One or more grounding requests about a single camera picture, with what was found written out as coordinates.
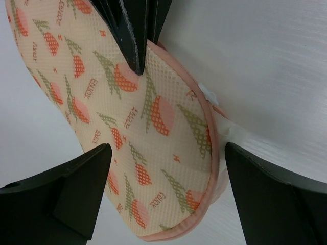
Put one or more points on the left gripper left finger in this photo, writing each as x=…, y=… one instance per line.
x=57, y=206

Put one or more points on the pink mesh laundry bag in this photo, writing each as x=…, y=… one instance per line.
x=165, y=170

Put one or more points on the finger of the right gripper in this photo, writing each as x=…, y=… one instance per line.
x=127, y=21
x=157, y=13

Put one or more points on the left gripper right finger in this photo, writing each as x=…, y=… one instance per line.
x=275, y=205

